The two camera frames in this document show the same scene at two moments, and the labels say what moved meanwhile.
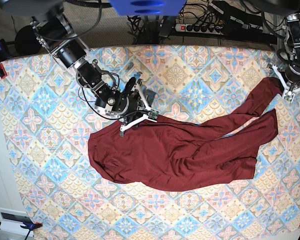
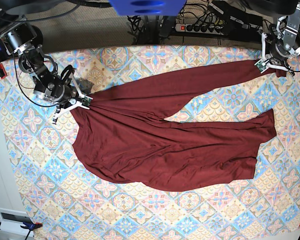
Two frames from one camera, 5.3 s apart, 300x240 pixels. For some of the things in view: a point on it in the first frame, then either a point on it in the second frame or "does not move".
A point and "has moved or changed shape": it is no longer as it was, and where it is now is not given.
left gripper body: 118,105 to 54,89
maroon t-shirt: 169,154 has moved or changed shape
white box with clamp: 11,220 does not move
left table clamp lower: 28,225 does not move
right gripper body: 295,71 to 278,50
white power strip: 202,29 does not move
